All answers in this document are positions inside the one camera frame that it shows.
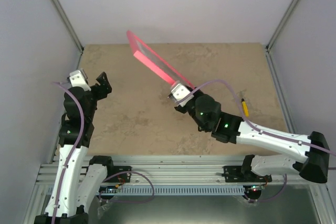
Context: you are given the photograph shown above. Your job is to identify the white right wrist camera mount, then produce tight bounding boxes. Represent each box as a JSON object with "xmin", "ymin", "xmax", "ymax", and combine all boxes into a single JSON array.
[{"xmin": 168, "ymin": 81, "xmax": 194, "ymax": 107}]

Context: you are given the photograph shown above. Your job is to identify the aluminium corner post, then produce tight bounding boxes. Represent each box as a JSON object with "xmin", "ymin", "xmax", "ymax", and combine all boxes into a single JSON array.
[
  {"xmin": 265, "ymin": 0, "xmax": 301, "ymax": 53},
  {"xmin": 50, "ymin": 0, "xmax": 84, "ymax": 53}
]

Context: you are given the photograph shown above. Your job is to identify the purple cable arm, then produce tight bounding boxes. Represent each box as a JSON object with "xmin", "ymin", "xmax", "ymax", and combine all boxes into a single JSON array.
[
  {"xmin": 51, "ymin": 81, "xmax": 155, "ymax": 224},
  {"xmin": 178, "ymin": 79, "xmax": 336, "ymax": 204}
]

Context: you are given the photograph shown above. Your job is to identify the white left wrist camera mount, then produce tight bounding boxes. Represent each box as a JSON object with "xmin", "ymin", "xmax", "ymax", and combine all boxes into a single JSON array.
[{"xmin": 68, "ymin": 69, "xmax": 91, "ymax": 91}]

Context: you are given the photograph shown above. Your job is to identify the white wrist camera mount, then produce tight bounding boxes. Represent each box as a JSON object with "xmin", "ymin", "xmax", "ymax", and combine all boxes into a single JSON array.
[
  {"xmin": 68, "ymin": 69, "xmax": 91, "ymax": 91},
  {"xmin": 168, "ymin": 81, "xmax": 194, "ymax": 107}
]

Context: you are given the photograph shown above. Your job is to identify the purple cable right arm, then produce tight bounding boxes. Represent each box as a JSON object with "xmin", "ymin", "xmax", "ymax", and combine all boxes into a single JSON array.
[{"xmin": 178, "ymin": 79, "xmax": 336, "ymax": 204}]

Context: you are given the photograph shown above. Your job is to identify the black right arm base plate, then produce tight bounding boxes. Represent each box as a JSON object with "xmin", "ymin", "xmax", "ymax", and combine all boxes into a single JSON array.
[{"xmin": 222, "ymin": 166, "xmax": 272, "ymax": 183}]

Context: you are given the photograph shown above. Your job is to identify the metal sheet front panel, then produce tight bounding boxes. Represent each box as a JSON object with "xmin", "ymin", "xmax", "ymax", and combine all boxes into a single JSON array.
[{"xmin": 88, "ymin": 185, "xmax": 335, "ymax": 223}]

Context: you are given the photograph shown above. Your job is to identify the aluminium corner post right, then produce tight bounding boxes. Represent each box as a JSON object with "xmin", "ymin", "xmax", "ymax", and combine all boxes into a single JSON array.
[{"xmin": 265, "ymin": 0, "xmax": 301, "ymax": 53}]

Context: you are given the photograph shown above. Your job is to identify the yellow black pen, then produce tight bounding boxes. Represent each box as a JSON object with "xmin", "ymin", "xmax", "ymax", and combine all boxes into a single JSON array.
[{"xmin": 241, "ymin": 98, "xmax": 249, "ymax": 117}]

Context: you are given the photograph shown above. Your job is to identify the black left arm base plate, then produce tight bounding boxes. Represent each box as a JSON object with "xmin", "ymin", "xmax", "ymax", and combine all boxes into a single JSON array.
[{"xmin": 104, "ymin": 166, "xmax": 132, "ymax": 184}]

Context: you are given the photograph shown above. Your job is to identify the aluminium rail front beam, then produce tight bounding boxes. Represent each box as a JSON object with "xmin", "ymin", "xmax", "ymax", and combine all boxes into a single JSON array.
[{"xmin": 36, "ymin": 155, "xmax": 321, "ymax": 186}]

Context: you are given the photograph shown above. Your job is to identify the aluminium corner post left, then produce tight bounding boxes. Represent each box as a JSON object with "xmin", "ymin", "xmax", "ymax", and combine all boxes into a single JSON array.
[{"xmin": 50, "ymin": 0, "xmax": 84, "ymax": 53}]

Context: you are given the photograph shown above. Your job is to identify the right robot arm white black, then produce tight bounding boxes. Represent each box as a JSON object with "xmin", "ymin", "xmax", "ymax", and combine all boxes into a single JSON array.
[{"xmin": 170, "ymin": 83, "xmax": 330, "ymax": 184}]

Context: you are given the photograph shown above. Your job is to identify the grey slotted cable duct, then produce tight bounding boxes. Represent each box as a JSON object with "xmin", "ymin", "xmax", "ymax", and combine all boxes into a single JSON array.
[{"xmin": 46, "ymin": 185, "xmax": 266, "ymax": 196}]

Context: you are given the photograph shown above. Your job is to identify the pink picture frame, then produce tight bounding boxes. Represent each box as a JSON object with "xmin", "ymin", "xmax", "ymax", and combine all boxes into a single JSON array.
[{"xmin": 126, "ymin": 30, "xmax": 195, "ymax": 90}]

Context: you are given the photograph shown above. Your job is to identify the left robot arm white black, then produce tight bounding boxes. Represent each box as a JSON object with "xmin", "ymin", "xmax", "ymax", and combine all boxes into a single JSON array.
[{"xmin": 34, "ymin": 70, "xmax": 115, "ymax": 223}]

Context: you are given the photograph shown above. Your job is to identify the aluminium side rail right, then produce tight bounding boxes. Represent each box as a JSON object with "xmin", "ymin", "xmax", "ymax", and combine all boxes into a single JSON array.
[{"xmin": 265, "ymin": 48, "xmax": 308, "ymax": 163}]

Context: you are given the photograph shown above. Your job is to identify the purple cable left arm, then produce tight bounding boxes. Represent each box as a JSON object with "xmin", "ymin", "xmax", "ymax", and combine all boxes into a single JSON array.
[{"xmin": 51, "ymin": 81, "xmax": 155, "ymax": 224}]

